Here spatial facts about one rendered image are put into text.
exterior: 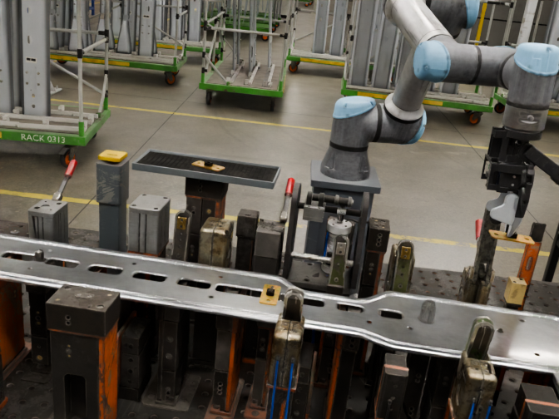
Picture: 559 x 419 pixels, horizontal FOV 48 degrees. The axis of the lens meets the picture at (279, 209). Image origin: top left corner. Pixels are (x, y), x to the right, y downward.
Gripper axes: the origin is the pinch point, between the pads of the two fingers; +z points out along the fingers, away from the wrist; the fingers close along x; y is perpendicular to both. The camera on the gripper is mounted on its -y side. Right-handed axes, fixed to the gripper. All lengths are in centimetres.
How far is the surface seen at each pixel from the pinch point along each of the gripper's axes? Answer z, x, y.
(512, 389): 54, -24, -15
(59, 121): 83, -354, 271
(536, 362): 23.8, 9.7, -7.0
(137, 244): 19, -12, 82
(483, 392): 21.9, 24.4, 5.9
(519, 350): 23.7, 6.1, -4.6
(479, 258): 13.5, -13.9, 1.8
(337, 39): 61, -962, 73
